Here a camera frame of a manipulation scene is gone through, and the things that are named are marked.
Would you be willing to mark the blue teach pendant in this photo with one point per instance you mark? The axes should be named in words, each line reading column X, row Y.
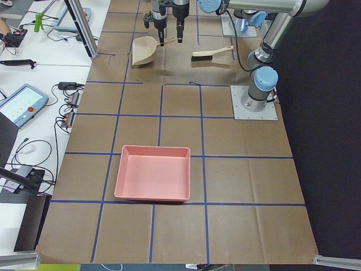
column 65, row 22
column 23, row 104

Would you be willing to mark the black power adapter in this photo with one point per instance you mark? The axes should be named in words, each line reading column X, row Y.
column 67, row 85

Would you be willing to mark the far blue teach pendant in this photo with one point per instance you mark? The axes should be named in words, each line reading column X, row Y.
column 65, row 22

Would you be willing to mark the beige plastic dustpan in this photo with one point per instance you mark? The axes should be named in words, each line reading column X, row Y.
column 143, row 50

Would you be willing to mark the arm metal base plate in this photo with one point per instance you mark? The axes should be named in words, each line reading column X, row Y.
column 243, row 30
column 246, row 108

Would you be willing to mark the beige hand brush black bristles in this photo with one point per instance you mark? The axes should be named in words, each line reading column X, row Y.
column 208, row 55

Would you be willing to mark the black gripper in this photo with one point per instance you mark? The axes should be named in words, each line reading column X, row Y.
column 180, row 12

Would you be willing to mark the grey usb hub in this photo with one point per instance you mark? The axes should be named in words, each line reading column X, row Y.
column 18, row 179

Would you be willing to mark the near blue teach pendant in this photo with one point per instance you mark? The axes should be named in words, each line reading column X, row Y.
column 23, row 104

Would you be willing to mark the aluminium frame post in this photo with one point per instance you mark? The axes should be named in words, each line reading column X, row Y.
column 77, row 14

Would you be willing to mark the green plastic clamp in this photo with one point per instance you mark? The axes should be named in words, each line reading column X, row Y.
column 38, row 25

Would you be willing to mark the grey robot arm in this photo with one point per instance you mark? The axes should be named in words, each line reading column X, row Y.
column 253, row 18
column 263, row 77

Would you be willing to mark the pink plastic bin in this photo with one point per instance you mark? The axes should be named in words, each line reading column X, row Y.
column 154, row 173

